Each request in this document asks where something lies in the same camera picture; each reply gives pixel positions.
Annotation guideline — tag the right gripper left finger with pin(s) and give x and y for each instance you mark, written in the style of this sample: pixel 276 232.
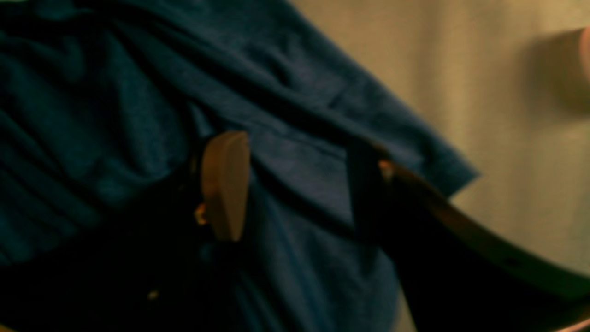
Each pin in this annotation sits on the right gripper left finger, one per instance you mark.
pixel 138 272

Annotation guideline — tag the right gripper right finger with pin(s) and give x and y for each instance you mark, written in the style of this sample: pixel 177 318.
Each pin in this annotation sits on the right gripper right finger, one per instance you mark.
pixel 456 275

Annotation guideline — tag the dark blue t-shirt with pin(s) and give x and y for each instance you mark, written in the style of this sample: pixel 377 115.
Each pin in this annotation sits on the dark blue t-shirt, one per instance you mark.
pixel 101 100

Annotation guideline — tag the teal table cloth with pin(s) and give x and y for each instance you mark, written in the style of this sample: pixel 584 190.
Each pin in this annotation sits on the teal table cloth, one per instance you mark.
pixel 501 80

